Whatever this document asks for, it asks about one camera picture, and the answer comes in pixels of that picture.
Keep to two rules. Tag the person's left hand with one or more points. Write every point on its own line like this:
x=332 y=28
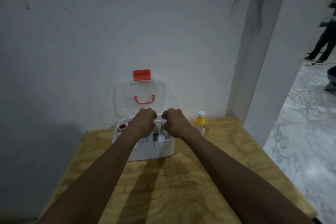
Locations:
x=143 y=122

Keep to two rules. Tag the person's right hand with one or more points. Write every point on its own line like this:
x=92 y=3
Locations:
x=176 y=124

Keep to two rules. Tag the person's left fingers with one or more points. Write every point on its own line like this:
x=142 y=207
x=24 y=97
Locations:
x=153 y=120

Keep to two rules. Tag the person's right fingers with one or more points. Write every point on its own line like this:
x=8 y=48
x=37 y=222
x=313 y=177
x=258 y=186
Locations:
x=164 y=122

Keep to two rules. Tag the small white bottle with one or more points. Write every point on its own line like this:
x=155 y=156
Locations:
x=164 y=129

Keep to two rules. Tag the white bottle with dark label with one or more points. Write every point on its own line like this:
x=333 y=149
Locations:
x=155 y=133

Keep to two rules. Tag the person's left forearm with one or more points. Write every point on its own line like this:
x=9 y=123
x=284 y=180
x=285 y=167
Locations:
x=90 y=179

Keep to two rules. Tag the person's right forearm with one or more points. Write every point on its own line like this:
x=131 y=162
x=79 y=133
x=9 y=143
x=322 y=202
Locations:
x=236 y=179

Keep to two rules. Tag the white round bottle cap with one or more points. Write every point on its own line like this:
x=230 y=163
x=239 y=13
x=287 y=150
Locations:
x=161 y=138

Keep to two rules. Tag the clear box lid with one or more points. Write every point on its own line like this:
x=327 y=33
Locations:
x=141 y=95

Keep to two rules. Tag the white first aid box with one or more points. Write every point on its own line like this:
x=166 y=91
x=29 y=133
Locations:
x=151 y=149

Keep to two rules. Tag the red and white tape roll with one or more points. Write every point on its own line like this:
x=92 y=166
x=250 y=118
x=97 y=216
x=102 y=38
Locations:
x=122 y=127

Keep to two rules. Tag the yellow bottle with white cap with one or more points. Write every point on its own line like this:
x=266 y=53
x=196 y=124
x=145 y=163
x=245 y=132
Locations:
x=200 y=124

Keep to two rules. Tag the red lid latch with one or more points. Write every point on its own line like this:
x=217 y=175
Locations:
x=141 y=75

